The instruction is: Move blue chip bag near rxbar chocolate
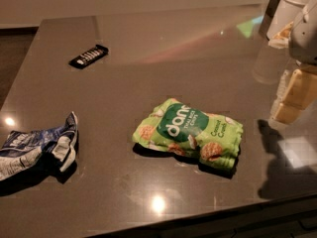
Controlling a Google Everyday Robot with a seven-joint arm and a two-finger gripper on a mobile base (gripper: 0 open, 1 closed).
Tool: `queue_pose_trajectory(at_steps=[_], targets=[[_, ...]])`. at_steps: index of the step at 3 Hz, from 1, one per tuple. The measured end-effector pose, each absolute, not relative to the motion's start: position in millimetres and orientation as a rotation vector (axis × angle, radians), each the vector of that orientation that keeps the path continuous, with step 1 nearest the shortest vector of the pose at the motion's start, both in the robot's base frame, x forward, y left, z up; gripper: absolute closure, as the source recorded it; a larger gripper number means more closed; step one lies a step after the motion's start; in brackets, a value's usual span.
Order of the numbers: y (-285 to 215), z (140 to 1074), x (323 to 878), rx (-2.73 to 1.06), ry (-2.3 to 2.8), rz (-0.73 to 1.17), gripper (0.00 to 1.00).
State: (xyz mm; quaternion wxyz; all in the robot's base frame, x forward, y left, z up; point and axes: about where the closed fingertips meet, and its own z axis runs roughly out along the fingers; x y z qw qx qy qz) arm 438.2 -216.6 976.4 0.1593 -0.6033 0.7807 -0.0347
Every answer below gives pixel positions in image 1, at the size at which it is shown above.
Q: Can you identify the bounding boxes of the black rxbar chocolate bar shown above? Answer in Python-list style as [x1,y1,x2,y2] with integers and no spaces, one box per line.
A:
[68,45,109,69]

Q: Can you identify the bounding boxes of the blue chip bag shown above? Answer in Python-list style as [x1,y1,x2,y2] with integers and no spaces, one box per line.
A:
[0,112,78,180]

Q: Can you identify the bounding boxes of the white cylindrical robot base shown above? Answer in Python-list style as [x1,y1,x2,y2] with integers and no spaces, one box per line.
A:
[265,0,310,40]

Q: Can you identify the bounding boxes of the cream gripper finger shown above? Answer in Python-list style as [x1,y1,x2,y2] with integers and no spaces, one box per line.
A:
[270,69,292,114]
[271,69,317,124]

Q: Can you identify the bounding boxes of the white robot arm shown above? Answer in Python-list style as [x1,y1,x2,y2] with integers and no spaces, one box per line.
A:
[268,0,317,126]

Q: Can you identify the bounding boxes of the green rice chips bag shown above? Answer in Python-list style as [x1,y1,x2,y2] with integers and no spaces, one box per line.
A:
[132,98,244,172]

